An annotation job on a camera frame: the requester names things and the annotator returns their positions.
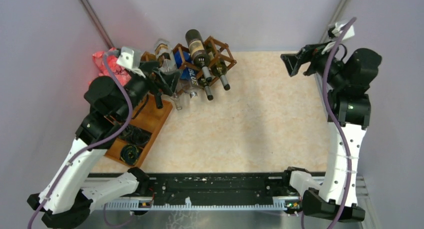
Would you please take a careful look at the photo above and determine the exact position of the clear glass bottle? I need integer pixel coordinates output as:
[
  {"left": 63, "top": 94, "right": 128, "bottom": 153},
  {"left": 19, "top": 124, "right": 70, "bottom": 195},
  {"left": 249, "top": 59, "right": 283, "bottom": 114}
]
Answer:
[{"left": 170, "top": 84, "right": 183, "bottom": 111}]

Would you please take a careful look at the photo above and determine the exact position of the dark green wine bottle front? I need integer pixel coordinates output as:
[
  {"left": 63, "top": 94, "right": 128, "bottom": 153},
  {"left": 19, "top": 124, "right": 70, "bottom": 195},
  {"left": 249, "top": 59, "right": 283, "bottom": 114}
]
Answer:
[{"left": 198, "top": 75, "right": 214, "bottom": 101}]

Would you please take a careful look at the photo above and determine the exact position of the wooden compartment tray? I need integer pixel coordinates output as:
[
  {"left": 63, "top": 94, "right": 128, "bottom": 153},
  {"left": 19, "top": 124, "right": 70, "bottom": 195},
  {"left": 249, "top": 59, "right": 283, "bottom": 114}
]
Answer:
[{"left": 105, "top": 95, "right": 173, "bottom": 167}]

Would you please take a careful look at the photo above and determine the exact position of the rolled dark belt lower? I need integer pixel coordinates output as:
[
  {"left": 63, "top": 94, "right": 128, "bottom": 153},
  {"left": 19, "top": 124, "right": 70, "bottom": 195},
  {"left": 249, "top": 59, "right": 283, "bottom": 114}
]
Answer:
[{"left": 120, "top": 144, "right": 143, "bottom": 166}]

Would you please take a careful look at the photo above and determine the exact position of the blue square glass bottle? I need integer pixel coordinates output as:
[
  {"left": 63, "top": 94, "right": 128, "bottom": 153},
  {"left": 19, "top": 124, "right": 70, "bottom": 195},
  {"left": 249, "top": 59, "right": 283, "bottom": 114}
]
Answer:
[{"left": 174, "top": 51, "right": 199, "bottom": 99}]

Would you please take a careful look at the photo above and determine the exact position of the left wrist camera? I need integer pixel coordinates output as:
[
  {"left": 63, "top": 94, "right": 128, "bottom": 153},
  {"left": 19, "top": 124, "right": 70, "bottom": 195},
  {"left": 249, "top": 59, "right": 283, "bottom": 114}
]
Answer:
[{"left": 116, "top": 46, "right": 146, "bottom": 78}]

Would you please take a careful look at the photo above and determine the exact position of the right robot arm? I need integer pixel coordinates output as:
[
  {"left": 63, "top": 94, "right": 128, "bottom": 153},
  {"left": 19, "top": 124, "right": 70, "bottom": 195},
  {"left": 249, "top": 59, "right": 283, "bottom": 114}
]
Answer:
[{"left": 281, "top": 48, "right": 382, "bottom": 223}]

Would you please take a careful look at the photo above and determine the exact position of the pink plastic bag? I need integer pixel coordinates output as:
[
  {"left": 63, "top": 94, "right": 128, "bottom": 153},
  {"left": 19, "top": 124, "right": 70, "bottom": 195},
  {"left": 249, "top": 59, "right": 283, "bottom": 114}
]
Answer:
[{"left": 91, "top": 51, "right": 131, "bottom": 86}]

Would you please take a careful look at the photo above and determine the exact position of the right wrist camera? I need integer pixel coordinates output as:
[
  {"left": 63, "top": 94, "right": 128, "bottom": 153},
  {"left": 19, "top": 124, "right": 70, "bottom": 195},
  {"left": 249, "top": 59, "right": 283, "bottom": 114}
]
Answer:
[{"left": 321, "top": 19, "right": 355, "bottom": 54}]

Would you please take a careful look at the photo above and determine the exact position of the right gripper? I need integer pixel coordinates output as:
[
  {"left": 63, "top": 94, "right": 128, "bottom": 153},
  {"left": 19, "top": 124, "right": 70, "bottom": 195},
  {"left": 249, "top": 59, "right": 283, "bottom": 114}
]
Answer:
[{"left": 281, "top": 38, "right": 347, "bottom": 89}]

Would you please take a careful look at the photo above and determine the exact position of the brown wooden wine rack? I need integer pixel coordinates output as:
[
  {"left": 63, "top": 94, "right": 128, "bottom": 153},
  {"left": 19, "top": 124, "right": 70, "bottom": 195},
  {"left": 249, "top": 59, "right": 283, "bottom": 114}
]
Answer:
[{"left": 141, "top": 29, "right": 237, "bottom": 101}]

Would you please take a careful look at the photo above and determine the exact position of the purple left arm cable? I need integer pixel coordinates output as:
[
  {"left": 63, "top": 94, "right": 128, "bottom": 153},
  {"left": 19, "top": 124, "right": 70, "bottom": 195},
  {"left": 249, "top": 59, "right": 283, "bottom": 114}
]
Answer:
[{"left": 27, "top": 50, "right": 134, "bottom": 229}]

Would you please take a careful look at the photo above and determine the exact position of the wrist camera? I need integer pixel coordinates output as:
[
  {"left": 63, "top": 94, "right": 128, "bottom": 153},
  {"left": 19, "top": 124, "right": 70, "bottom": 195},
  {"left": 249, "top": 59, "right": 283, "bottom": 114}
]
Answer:
[
  {"left": 116, "top": 46, "right": 146, "bottom": 78},
  {"left": 321, "top": 19, "right": 355, "bottom": 54}
]

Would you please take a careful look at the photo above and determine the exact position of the clear labelled liquor bottle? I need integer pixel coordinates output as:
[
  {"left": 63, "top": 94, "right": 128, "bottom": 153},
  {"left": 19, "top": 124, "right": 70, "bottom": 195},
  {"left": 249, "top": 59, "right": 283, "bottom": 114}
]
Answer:
[{"left": 154, "top": 38, "right": 178, "bottom": 72}]

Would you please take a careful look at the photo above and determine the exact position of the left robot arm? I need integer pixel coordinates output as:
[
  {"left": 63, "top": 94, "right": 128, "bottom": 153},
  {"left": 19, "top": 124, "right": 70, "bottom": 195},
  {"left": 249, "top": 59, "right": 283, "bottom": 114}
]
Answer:
[{"left": 27, "top": 61, "right": 181, "bottom": 229}]

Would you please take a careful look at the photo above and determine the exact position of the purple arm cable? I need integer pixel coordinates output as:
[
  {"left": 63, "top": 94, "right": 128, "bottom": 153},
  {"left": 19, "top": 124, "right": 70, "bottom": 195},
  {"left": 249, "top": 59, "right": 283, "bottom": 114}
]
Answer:
[
  {"left": 299, "top": 16, "right": 358, "bottom": 229},
  {"left": 27, "top": 50, "right": 134, "bottom": 229}
]

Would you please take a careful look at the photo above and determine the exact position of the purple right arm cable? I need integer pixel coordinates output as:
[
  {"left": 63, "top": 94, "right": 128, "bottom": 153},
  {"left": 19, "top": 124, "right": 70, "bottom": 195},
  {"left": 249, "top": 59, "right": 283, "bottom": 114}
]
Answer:
[{"left": 299, "top": 16, "right": 358, "bottom": 229}]

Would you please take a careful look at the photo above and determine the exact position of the dark green wine bottle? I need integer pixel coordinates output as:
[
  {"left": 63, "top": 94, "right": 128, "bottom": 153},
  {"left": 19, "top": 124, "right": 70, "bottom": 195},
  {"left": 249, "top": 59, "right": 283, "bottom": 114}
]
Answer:
[
  {"left": 198, "top": 75, "right": 214, "bottom": 101},
  {"left": 206, "top": 44, "right": 231, "bottom": 91}
]

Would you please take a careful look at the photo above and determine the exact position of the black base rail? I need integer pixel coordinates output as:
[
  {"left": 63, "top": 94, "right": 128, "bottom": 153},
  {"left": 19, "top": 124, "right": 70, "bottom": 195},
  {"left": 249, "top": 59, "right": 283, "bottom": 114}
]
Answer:
[{"left": 86, "top": 171, "right": 369, "bottom": 212}]

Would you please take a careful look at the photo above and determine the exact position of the rolled dark belt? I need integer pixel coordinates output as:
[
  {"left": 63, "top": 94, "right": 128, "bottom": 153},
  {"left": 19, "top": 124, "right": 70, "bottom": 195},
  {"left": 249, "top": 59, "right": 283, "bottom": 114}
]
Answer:
[
  {"left": 120, "top": 144, "right": 143, "bottom": 166},
  {"left": 118, "top": 125, "right": 152, "bottom": 148}
]

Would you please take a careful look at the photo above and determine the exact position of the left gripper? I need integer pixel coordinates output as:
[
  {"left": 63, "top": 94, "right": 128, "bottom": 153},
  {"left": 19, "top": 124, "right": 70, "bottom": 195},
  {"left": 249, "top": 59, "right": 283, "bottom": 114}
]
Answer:
[{"left": 116, "top": 60, "right": 183, "bottom": 121}]

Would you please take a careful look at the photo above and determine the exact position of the rolled dark belt upper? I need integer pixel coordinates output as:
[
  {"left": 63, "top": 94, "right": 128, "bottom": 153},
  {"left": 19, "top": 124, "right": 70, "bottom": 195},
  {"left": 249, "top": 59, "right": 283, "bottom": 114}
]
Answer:
[{"left": 118, "top": 125, "right": 152, "bottom": 148}]

